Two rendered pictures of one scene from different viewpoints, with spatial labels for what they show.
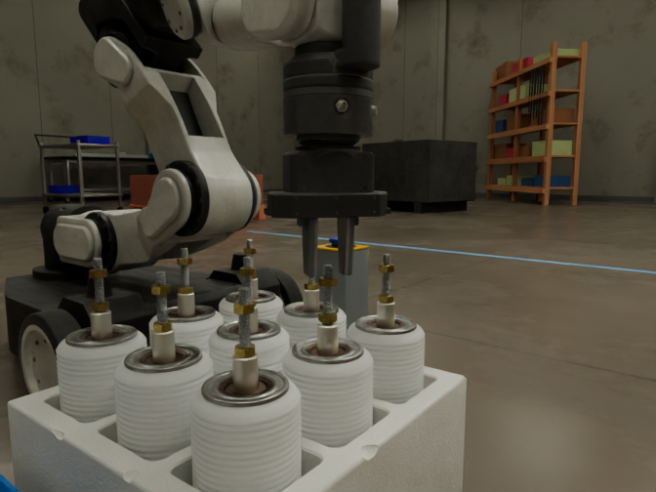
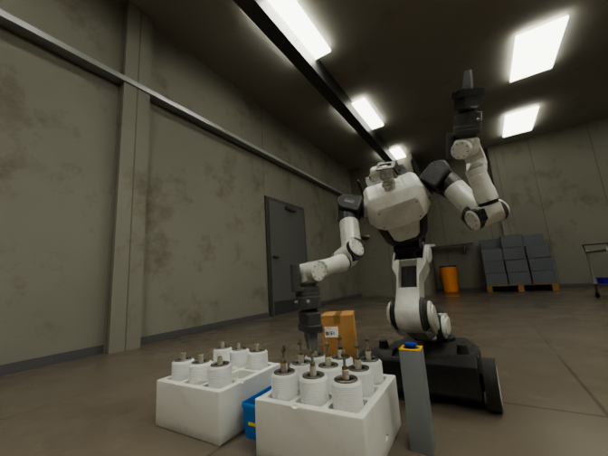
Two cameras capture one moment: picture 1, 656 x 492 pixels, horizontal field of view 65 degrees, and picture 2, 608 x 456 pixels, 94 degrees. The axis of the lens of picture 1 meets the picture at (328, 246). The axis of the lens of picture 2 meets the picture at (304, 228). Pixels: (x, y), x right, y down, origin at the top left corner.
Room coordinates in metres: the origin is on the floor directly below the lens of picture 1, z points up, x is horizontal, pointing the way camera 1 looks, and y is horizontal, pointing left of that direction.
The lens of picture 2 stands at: (0.39, -1.03, 0.57)
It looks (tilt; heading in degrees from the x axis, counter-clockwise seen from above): 11 degrees up; 82
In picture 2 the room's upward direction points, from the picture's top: 4 degrees counter-clockwise
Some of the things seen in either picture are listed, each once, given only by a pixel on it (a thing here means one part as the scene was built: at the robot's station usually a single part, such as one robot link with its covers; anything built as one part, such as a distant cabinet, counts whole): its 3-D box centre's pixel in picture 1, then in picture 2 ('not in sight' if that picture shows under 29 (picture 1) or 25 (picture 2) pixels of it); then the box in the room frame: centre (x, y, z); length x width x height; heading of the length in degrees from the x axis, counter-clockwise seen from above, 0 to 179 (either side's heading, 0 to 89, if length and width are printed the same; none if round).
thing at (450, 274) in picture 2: not in sight; (449, 279); (5.47, 6.62, 0.36); 0.47 x 0.46 x 0.73; 51
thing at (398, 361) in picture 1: (384, 394); (348, 410); (0.62, -0.07, 0.16); 0.10 x 0.10 x 0.18
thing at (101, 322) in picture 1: (101, 325); not in sight; (0.57, 0.26, 0.26); 0.02 x 0.02 x 0.03
